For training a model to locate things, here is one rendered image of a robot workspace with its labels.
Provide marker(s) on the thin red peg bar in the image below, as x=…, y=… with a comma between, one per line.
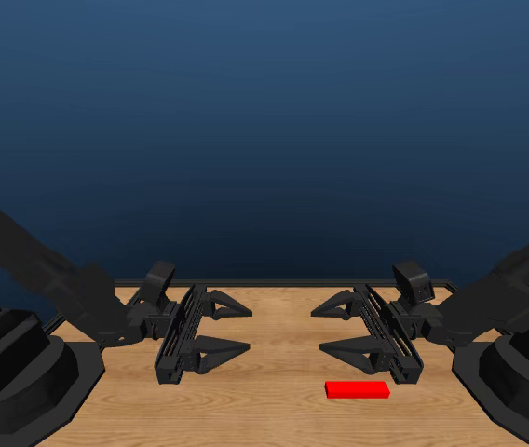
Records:
x=357, y=390

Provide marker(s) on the black table frame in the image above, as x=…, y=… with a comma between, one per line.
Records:
x=269, y=282

